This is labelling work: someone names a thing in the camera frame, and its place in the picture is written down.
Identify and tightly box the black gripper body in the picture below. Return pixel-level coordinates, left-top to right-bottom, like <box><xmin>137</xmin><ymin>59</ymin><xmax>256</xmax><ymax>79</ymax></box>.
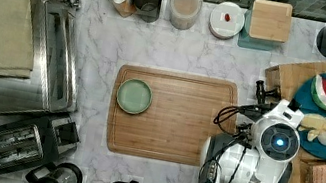
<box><xmin>255</xmin><ymin>80</ymin><xmax>281</xmax><ymax>105</ymax></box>

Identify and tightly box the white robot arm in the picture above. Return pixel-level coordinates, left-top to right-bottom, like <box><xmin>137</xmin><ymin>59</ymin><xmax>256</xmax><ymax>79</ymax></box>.
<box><xmin>198</xmin><ymin>80</ymin><xmax>304</xmax><ymax>183</ymax></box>

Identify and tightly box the plush peeled banana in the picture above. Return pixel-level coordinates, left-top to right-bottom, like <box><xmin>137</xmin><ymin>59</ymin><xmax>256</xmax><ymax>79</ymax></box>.
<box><xmin>298</xmin><ymin>113</ymin><xmax>326</xmax><ymax>146</ymax></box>

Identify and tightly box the teal canister with wooden lid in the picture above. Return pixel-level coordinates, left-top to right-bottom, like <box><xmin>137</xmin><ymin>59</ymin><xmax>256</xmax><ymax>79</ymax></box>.
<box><xmin>237</xmin><ymin>0</ymin><xmax>293</xmax><ymax>51</ymax></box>

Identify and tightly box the white lidded container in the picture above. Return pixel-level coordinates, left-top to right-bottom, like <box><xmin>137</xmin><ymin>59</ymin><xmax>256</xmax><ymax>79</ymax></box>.
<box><xmin>209</xmin><ymin>1</ymin><xmax>245</xmax><ymax>40</ymax></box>

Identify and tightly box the large wooden cutting board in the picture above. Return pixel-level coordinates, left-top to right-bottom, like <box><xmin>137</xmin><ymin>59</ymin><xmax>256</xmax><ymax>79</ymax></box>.
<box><xmin>106</xmin><ymin>65</ymin><xmax>238</xmax><ymax>166</ymax></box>

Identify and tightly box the clear cereal jar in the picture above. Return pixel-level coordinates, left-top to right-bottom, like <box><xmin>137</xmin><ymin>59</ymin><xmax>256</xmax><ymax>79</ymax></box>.
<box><xmin>169</xmin><ymin>0</ymin><xmax>203</xmax><ymax>30</ymax></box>

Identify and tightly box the green ceramic bowl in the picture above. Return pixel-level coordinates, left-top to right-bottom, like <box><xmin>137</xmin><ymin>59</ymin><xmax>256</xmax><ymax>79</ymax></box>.
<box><xmin>116</xmin><ymin>78</ymin><xmax>152</xmax><ymax>115</ymax></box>

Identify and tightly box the dark empty glass jar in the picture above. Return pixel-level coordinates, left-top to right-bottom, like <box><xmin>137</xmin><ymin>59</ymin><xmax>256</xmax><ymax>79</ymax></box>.
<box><xmin>133</xmin><ymin>0</ymin><xmax>162</xmax><ymax>23</ymax></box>

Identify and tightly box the silver toaster oven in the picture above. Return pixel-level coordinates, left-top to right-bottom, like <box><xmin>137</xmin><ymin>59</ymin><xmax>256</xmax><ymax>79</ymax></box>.
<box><xmin>0</xmin><ymin>0</ymin><xmax>80</xmax><ymax>115</ymax></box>

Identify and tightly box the black coffee grinder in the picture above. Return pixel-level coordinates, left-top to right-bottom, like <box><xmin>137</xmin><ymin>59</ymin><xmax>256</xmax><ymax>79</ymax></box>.
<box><xmin>25</xmin><ymin>163</ymin><xmax>83</xmax><ymax>183</ymax></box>

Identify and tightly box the black silver toaster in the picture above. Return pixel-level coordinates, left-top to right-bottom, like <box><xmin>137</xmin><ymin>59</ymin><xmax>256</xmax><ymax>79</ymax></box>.
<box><xmin>0</xmin><ymin>113</ymin><xmax>79</xmax><ymax>175</ymax></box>

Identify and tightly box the beige folded towel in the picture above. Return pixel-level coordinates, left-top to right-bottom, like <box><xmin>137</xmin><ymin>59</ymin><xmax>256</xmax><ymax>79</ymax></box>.
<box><xmin>0</xmin><ymin>0</ymin><xmax>34</xmax><ymax>79</ymax></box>

